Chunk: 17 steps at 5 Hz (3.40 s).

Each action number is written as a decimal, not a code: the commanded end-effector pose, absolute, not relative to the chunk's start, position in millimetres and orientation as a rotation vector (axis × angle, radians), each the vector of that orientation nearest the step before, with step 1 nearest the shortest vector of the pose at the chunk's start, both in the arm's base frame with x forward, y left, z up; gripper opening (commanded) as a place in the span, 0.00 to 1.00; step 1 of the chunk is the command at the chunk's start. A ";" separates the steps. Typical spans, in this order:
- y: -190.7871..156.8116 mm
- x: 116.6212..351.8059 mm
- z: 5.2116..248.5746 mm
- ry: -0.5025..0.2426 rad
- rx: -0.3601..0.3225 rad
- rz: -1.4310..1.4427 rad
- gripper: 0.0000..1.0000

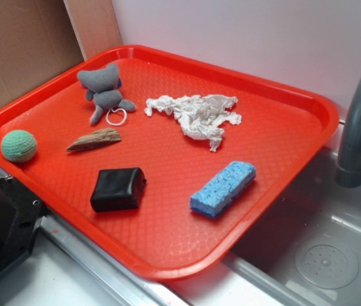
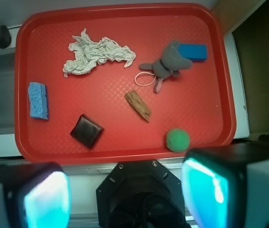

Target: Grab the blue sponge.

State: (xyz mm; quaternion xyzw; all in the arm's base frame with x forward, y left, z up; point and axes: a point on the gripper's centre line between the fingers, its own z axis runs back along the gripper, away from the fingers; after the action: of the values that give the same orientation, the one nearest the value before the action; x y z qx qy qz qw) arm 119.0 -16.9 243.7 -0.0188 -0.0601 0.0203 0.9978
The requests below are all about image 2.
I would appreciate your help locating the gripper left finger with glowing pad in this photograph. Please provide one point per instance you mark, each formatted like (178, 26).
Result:
(34, 196)

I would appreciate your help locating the blue rectangular block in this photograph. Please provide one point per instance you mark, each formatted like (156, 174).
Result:
(193, 52)

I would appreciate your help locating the black mount bracket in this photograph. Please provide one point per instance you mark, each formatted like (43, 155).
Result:
(141, 194)

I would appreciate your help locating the brown wood piece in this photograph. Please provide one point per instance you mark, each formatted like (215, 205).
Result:
(134, 99)

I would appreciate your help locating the grey plush bunny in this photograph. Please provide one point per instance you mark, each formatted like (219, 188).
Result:
(170, 64)

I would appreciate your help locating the crumpled white paper towel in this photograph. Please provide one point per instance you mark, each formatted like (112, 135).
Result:
(89, 54)

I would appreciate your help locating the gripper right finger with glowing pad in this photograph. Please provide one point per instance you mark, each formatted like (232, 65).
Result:
(227, 186)

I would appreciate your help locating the green foam ball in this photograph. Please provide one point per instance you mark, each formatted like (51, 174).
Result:
(177, 140)

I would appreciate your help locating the red plastic tray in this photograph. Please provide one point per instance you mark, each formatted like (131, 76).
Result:
(199, 101)

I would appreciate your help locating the dark brown square cushion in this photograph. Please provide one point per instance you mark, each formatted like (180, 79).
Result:
(86, 131)

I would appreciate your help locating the blue sponge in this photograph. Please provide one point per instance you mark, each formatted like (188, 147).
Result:
(38, 99)

